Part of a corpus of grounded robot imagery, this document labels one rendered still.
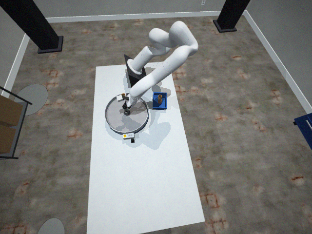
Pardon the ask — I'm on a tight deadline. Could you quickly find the dark blue crate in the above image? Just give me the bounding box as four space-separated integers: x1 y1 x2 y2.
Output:
153 92 167 110

